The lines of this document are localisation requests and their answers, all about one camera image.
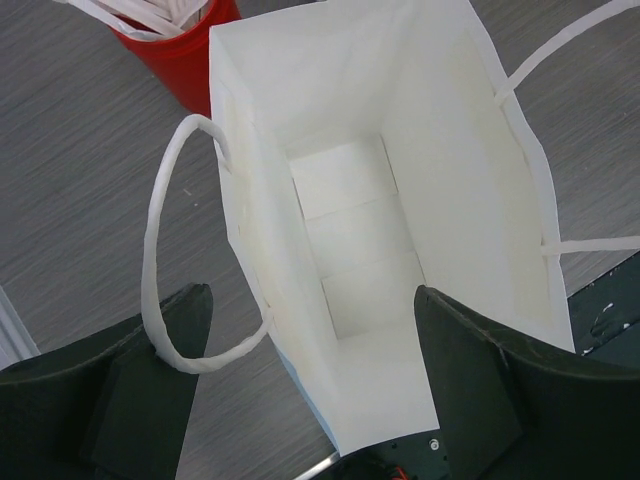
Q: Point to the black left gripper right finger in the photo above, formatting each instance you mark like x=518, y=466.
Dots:
x=510, y=406

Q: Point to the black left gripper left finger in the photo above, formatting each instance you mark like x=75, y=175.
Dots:
x=103, y=407

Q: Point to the light blue paper bag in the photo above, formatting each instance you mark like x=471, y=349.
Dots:
x=367, y=148

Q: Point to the red straw holder cup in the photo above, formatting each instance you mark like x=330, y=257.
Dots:
x=182, y=63

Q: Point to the bundle of wrapped white straws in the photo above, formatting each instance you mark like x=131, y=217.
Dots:
x=145, y=20

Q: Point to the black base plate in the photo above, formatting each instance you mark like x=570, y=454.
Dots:
x=605, y=314

